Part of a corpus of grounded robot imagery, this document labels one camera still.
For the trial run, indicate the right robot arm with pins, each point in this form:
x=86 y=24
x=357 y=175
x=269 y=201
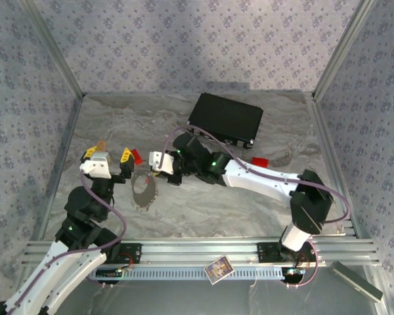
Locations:
x=266 y=183

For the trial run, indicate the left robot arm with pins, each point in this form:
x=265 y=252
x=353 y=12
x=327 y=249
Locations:
x=52 y=275

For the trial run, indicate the red toy brick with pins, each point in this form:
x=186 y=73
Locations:
x=260 y=162
x=137 y=157

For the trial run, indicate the small orange sticker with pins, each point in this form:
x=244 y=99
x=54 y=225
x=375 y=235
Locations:
x=101 y=145

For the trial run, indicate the black metal-trimmed case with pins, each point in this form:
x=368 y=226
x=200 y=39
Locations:
x=230 y=115

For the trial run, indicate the small circuit board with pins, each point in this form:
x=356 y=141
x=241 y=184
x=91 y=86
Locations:
x=295 y=271
x=109 y=272

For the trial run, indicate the colourful picture card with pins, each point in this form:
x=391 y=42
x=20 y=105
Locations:
x=219 y=270

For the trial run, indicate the grey metal bar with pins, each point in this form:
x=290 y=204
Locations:
x=356 y=281

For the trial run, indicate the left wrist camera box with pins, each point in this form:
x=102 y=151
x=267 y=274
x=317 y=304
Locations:
x=96 y=165

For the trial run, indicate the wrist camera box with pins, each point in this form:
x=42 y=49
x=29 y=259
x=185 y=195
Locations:
x=162 y=162
x=96 y=165

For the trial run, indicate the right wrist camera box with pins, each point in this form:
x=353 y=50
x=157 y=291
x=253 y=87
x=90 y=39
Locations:
x=162 y=162

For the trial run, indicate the aluminium side rail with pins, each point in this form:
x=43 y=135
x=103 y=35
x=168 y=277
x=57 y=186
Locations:
x=64 y=138
x=328 y=144

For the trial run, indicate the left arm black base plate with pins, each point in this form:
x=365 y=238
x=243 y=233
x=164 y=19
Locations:
x=131 y=254

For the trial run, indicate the aluminium mounting rail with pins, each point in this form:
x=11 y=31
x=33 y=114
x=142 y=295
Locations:
x=197 y=252

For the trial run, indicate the aluminium corner post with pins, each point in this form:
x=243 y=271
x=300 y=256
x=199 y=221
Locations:
x=343 y=49
x=54 y=49

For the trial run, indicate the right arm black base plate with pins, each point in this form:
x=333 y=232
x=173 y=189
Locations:
x=266 y=253

